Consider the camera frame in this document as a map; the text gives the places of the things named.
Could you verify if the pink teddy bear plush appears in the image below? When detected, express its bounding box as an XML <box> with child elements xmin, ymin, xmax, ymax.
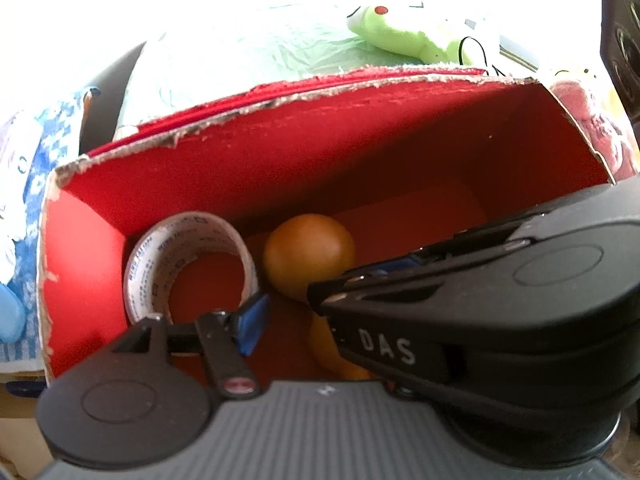
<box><xmin>549</xmin><ymin>72</ymin><xmax>639</xmax><ymax>181</ymax></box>

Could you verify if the large red cardboard box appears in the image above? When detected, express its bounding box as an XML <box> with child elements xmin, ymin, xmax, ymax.
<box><xmin>38</xmin><ymin>67</ymin><xmax>613</xmax><ymax>377</ymax></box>

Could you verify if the blue glasses case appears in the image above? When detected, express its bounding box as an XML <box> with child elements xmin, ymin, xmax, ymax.
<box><xmin>0</xmin><ymin>284</ymin><xmax>26</xmax><ymax>344</ymax></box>

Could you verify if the green frog plush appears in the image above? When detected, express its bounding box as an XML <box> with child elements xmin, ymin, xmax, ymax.
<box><xmin>347</xmin><ymin>4</ymin><xmax>499</xmax><ymax>66</ymax></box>

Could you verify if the orange wooden massager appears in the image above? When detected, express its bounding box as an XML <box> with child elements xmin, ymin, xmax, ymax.
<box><xmin>262</xmin><ymin>214</ymin><xmax>370</xmax><ymax>380</ymax></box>

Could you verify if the white printed tape roll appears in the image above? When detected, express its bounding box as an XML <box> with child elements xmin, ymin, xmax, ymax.
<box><xmin>122</xmin><ymin>211</ymin><xmax>260</xmax><ymax>328</ymax></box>

